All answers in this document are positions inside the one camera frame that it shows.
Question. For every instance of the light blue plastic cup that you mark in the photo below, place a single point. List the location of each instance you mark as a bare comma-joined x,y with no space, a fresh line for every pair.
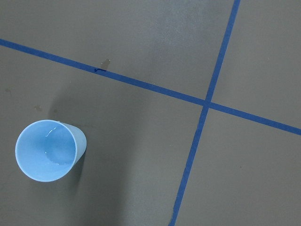
47,150

